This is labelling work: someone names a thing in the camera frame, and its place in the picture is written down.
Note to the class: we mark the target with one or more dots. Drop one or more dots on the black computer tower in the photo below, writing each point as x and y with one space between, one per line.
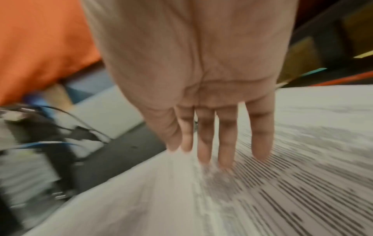
55 166

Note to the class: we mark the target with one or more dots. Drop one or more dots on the black keyboard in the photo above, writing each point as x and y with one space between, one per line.
116 156

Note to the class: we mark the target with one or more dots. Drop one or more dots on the pile of printed papers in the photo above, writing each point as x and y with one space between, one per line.
262 196

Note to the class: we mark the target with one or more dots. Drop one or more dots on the person's right hand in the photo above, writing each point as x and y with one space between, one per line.
189 57

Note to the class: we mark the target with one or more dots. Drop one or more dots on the red-orange cloth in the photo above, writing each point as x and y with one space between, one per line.
38 46

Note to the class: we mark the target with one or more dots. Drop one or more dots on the grey divider panel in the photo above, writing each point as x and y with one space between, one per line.
116 113

